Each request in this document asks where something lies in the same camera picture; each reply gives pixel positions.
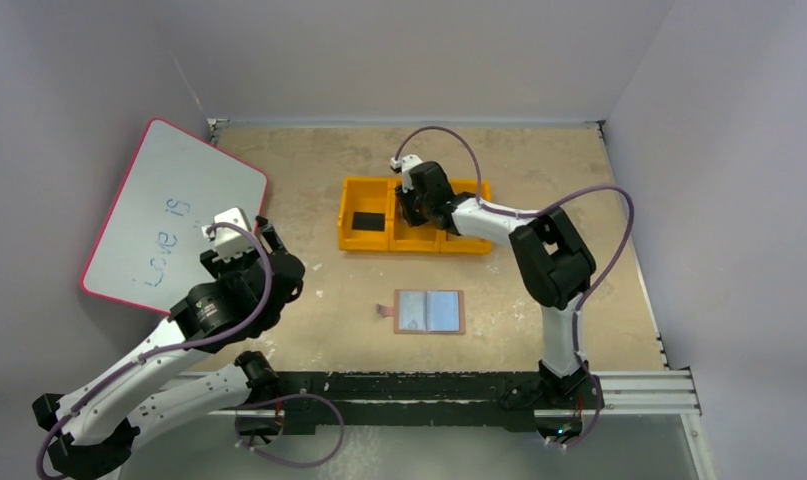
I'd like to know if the brown leather card holder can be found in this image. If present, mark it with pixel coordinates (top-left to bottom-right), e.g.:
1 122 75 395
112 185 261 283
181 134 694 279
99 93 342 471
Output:
375 289 466 335

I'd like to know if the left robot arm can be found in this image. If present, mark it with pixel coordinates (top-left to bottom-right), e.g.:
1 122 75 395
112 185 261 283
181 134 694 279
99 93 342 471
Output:
32 217 305 479

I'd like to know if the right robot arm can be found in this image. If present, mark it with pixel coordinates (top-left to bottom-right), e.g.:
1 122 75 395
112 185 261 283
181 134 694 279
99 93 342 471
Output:
390 155 596 394

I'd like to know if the black card in bin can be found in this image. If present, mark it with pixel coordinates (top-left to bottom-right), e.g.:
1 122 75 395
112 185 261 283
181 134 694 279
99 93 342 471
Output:
351 211 386 232

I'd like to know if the yellow middle bin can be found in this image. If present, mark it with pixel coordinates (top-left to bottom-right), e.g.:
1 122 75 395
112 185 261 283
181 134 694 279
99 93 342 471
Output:
386 177 444 254

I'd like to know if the yellow bin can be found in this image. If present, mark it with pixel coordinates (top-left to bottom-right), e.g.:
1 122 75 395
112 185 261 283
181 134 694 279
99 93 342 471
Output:
337 176 389 252
437 179 492 255
386 177 444 254

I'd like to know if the yellow right bin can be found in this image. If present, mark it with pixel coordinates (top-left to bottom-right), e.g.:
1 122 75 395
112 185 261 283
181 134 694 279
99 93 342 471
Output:
437 179 492 255

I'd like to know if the yellow left bin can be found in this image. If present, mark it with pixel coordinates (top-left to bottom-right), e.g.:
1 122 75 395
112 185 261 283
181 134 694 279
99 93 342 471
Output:
337 176 389 252

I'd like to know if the pink framed whiteboard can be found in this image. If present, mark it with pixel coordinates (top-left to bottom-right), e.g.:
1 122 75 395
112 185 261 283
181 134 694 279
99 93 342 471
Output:
80 118 268 313

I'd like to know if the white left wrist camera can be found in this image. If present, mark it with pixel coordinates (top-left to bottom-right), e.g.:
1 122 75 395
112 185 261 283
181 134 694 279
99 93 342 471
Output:
201 207 254 262

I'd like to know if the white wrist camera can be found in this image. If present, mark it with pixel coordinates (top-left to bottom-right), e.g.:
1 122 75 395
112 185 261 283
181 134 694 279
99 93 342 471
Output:
201 207 254 262
389 154 423 176

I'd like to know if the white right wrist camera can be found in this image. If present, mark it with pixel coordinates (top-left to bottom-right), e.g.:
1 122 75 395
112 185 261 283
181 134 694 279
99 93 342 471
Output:
389 154 423 176

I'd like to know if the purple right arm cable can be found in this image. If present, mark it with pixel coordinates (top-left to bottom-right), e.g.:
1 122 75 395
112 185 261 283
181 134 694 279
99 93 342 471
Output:
390 125 636 362

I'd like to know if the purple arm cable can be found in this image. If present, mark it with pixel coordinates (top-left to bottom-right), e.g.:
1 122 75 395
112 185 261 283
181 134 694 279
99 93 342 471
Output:
35 221 274 480
390 125 636 362

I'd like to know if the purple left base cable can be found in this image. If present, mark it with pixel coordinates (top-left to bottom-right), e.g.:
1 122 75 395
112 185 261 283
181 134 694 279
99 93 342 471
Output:
233 388 346 468

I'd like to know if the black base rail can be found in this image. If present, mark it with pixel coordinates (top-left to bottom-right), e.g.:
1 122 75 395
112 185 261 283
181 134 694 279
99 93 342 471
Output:
239 371 603 441

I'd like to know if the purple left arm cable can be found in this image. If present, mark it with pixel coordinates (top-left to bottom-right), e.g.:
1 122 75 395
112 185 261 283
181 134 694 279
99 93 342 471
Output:
35 221 274 480

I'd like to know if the aluminium frame rail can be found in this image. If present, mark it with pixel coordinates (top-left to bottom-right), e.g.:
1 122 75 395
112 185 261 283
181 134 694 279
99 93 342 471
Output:
103 366 699 432

